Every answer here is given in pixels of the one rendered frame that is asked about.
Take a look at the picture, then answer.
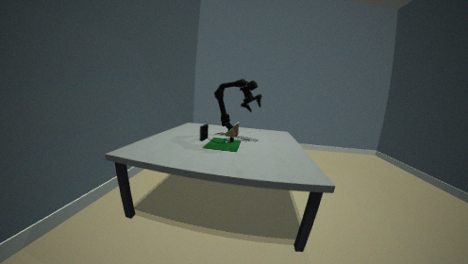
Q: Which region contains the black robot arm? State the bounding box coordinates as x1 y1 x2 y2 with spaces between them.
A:
214 79 258 131

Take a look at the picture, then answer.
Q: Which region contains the green circuit board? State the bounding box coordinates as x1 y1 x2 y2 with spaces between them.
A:
202 138 241 152

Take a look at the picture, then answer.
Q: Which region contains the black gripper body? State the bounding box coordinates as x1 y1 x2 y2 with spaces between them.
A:
241 91 262 107

